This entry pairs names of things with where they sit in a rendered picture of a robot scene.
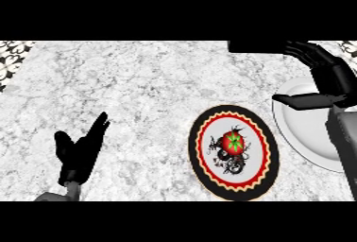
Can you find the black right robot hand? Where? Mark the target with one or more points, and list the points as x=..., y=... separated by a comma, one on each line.
x=333, y=78

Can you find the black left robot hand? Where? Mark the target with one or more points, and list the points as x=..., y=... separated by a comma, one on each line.
x=82, y=151

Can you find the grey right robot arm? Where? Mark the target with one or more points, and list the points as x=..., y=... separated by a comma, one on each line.
x=344, y=145

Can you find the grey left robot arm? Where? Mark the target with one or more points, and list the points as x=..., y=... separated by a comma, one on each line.
x=63, y=193

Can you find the white plate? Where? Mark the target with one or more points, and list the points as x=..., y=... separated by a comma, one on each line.
x=308, y=132

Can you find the red tomato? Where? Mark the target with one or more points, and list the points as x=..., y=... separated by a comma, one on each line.
x=234, y=141

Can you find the black red patterned plate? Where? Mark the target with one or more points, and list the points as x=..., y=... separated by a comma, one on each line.
x=234, y=179

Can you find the black appliance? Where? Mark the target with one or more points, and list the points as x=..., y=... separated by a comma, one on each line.
x=256, y=46

